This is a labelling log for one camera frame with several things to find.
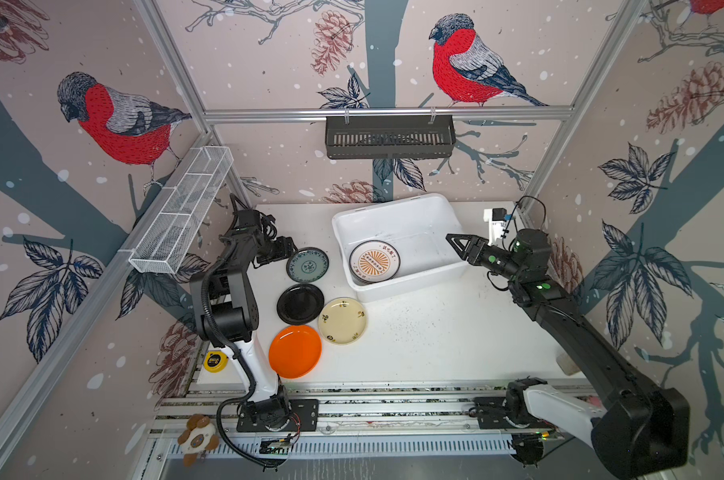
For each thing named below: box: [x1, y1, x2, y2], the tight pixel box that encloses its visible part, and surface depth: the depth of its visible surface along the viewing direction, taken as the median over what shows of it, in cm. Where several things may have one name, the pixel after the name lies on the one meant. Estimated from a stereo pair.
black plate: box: [276, 284, 325, 325], surface depth 95 cm
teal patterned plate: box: [286, 247, 330, 283], surface depth 106 cm
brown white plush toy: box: [177, 414, 220, 467], surface depth 70 cm
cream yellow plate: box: [318, 297, 368, 345], surface depth 92 cm
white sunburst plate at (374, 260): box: [348, 240, 401, 283], surface depth 105 cm
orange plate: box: [268, 324, 322, 379], surface depth 85 cm
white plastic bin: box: [332, 193, 468, 303], surface depth 106 cm
